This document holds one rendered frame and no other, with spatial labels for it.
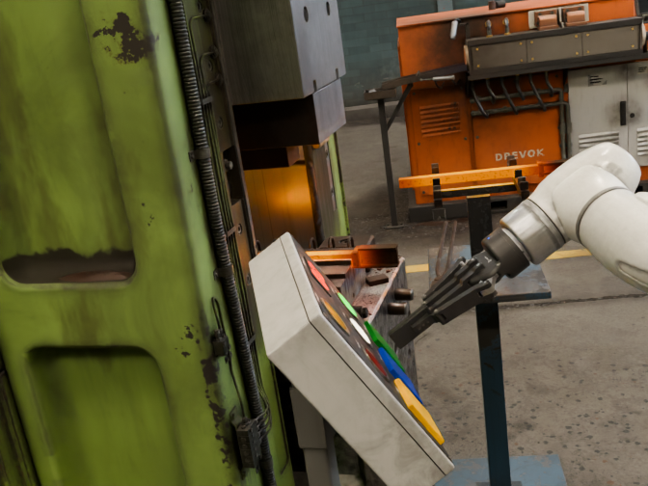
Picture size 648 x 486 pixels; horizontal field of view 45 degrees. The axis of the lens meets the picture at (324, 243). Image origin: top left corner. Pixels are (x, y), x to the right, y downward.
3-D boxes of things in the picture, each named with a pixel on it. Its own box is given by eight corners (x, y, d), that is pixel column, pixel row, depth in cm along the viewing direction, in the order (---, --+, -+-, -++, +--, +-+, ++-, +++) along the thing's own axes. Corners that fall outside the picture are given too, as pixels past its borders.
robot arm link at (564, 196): (513, 183, 120) (561, 223, 109) (593, 120, 119) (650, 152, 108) (540, 228, 126) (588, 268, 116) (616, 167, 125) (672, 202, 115)
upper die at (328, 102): (346, 122, 164) (340, 77, 161) (319, 144, 146) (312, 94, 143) (169, 138, 177) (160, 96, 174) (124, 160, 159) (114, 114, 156)
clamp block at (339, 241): (377, 259, 186) (374, 233, 184) (369, 273, 178) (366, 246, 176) (330, 260, 190) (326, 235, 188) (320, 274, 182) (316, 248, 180)
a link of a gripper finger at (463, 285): (493, 279, 120) (497, 282, 119) (437, 324, 120) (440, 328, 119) (478, 260, 119) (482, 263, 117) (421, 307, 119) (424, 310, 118)
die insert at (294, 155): (300, 158, 166) (296, 130, 164) (289, 167, 159) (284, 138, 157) (174, 168, 175) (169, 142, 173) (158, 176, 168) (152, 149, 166)
